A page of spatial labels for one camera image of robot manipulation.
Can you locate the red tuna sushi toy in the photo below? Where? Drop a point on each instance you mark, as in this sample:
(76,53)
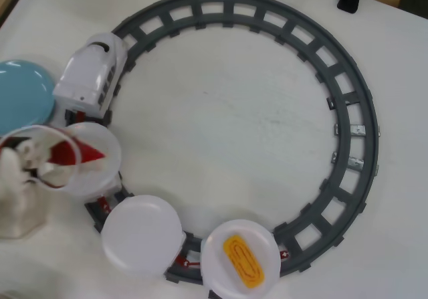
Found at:
(90,153)

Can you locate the blue round dish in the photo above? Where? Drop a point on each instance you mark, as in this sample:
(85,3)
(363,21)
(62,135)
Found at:
(20,95)

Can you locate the white Shinkansen toy locomotive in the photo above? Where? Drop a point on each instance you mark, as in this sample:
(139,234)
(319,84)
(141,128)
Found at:
(87,75)

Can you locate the yellow egg sushi toy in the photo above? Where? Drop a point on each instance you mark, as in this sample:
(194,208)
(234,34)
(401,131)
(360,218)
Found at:
(242,255)

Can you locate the white round plate wagon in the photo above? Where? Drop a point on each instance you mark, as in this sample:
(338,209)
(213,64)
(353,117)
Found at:
(214,262)
(140,232)
(100,175)

